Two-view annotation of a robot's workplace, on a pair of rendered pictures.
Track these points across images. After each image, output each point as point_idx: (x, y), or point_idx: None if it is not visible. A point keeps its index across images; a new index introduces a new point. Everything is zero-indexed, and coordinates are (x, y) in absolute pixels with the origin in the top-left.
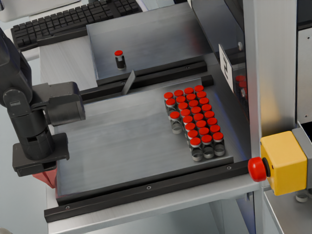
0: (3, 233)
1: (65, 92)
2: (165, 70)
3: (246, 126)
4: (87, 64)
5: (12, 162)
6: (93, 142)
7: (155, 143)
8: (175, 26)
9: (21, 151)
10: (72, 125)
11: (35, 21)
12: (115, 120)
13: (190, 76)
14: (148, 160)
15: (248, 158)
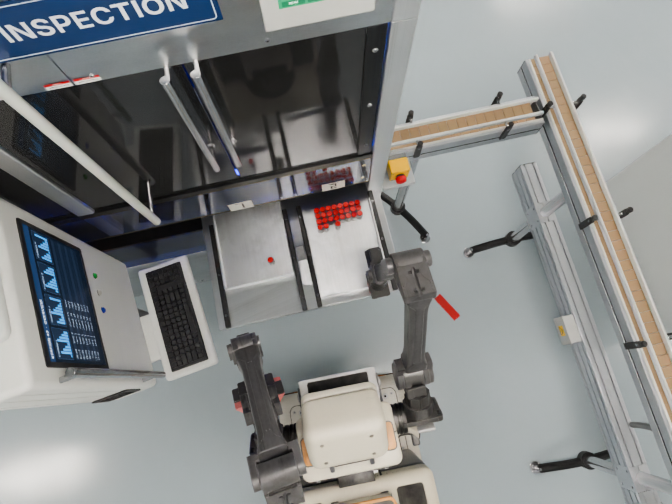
0: (286, 399)
1: (378, 251)
2: (287, 232)
3: (338, 192)
4: (262, 286)
5: (386, 295)
6: (341, 273)
7: (346, 238)
8: (231, 229)
9: (378, 292)
10: (325, 287)
11: (171, 348)
12: (323, 262)
13: (289, 220)
14: (359, 241)
15: (361, 193)
